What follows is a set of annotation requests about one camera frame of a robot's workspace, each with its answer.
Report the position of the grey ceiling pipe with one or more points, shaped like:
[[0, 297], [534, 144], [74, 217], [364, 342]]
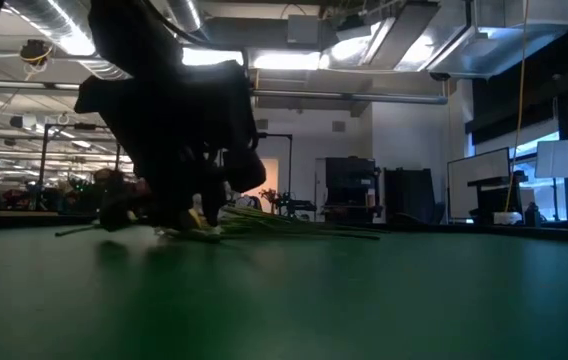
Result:
[[354, 97]]

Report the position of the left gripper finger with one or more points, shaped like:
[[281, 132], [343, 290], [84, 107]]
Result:
[[214, 190], [171, 190]]

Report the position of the dark upright panel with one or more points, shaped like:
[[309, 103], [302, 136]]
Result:
[[409, 195]]

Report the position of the large silver ventilation duct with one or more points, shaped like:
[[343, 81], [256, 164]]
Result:
[[464, 45]]

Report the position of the yellow artificial tulip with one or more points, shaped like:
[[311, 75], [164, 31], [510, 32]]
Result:
[[114, 217]]

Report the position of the ceiling light strip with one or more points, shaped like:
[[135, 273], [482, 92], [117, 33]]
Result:
[[284, 60]]

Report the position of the black table frame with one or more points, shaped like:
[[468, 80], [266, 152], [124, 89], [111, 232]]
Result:
[[514, 232]]

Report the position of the white board panel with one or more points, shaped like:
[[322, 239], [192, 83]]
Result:
[[479, 182]]

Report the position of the black equipment cabinet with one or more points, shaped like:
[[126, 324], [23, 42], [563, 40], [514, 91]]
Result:
[[351, 187]]

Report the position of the round silver ventilation duct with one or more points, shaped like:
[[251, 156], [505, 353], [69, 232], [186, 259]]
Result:
[[69, 35]]

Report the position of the white sheet on stand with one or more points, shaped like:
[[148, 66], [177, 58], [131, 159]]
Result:
[[561, 159]]

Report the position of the grey ceiling box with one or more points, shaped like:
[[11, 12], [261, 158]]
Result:
[[303, 29]]

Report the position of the white artificial flower bunch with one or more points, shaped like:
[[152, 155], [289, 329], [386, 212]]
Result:
[[274, 222]]

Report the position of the black tubular stand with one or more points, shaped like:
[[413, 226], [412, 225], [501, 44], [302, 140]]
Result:
[[290, 170]]

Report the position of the green table mat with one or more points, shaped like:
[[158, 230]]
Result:
[[364, 300]]

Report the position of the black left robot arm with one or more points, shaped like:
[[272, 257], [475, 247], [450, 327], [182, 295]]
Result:
[[129, 35]]

